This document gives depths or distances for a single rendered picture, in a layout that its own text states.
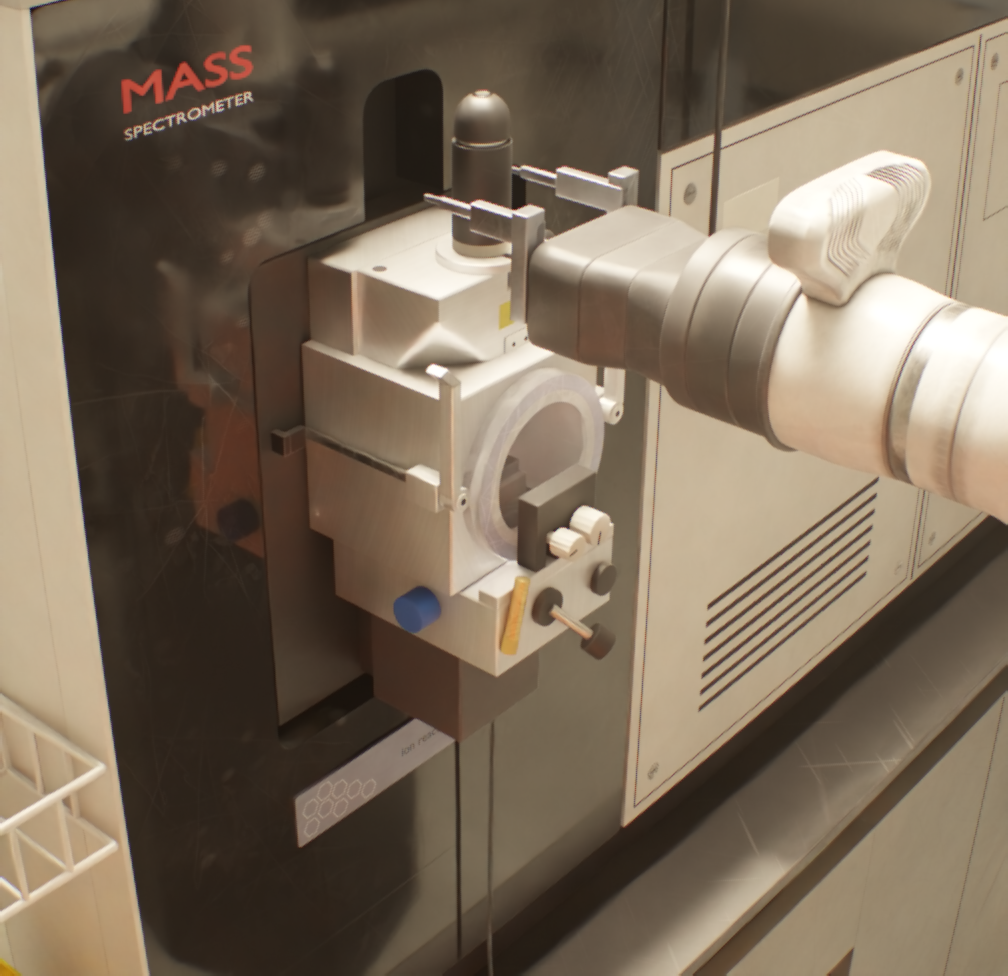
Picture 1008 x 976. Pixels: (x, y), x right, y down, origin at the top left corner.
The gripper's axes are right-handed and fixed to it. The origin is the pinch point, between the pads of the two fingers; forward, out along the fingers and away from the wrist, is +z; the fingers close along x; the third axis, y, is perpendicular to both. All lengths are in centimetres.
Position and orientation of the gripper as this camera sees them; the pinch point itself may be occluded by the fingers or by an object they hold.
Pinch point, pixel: (466, 181)
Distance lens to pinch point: 76.3
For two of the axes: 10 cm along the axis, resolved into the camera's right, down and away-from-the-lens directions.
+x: 6.4, -3.6, 6.7
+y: -0.1, 8.7, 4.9
